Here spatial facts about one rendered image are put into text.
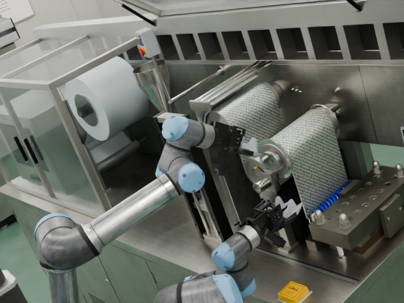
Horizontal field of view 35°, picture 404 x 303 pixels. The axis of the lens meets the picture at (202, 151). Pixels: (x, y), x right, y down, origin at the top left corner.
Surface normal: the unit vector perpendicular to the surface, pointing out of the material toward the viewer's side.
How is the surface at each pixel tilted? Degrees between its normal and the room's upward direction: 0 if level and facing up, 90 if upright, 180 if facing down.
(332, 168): 90
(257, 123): 92
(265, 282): 0
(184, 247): 0
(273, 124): 92
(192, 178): 90
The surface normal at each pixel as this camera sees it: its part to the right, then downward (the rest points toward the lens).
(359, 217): -0.32, -0.87
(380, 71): -0.71, 0.49
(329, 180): 0.62, 0.11
